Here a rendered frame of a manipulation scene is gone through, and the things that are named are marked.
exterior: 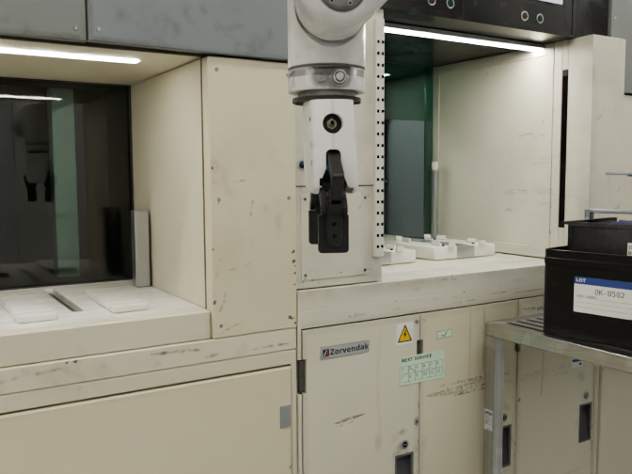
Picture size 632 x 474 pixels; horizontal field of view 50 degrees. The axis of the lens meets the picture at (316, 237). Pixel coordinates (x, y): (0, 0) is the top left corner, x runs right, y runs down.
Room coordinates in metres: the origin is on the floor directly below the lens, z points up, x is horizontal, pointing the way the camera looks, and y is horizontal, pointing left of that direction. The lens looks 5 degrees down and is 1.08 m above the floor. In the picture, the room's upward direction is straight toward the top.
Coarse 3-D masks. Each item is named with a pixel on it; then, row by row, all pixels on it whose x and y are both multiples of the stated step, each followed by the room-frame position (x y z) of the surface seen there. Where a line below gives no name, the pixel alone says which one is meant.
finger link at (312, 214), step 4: (316, 196) 0.81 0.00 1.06; (316, 200) 0.80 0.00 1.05; (316, 204) 0.80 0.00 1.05; (316, 208) 0.80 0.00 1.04; (308, 212) 0.80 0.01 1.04; (312, 212) 0.79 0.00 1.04; (316, 212) 0.79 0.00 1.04; (320, 212) 0.79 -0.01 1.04; (308, 216) 0.80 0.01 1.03; (312, 216) 0.79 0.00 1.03; (316, 216) 0.79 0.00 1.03; (308, 220) 0.80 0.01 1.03; (312, 220) 0.79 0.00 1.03; (316, 220) 0.79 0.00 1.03; (308, 224) 0.80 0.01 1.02; (312, 224) 0.79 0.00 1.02; (316, 224) 0.79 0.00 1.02; (308, 228) 0.80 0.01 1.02; (312, 228) 0.79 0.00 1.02; (316, 228) 0.79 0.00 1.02; (308, 232) 0.80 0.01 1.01; (312, 232) 0.79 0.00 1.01; (316, 232) 0.79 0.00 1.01; (308, 236) 0.80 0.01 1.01; (312, 236) 0.79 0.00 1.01; (316, 236) 0.79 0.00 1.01; (308, 240) 0.80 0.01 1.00; (312, 240) 0.79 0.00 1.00; (316, 240) 0.79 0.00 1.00; (312, 244) 0.80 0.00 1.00; (316, 244) 0.80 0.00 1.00
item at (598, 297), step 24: (552, 264) 1.34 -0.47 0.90; (576, 264) 1.30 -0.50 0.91; (600, 264) 1.26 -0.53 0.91; (624, 264) 1.23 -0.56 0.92; (552, 288) 1.34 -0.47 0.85; (576, 288) 1.30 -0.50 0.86; (600, 288) 1.26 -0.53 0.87; (624, 288) 1.23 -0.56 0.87; (552, 312) 1.34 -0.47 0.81; (576, 312) 1.30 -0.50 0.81; (600, 312) 1.26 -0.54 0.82; (624, 312) 1.23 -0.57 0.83; (576, 336) 1.30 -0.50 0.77; (600, 336) 1.26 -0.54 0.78; (624, 336) 1.23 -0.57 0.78
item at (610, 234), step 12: (588, 216) 1.42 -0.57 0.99; (576, 228) 1.34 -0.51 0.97; (588, 228) 1.32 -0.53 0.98; (600, 228) 1.30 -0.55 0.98; (612, 228) 1.28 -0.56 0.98; (624, 228) 1.27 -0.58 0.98; (576, 240) 1.34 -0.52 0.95; (588, 240) 1.32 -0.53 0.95; (600, 240) 1.30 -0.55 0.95; (612, 240) 1.28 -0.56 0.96; (624, 240) 1.27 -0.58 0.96; (600, 252) 1.30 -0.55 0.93; (612, 252) 1.28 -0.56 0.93; (624, 252) 1.27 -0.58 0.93
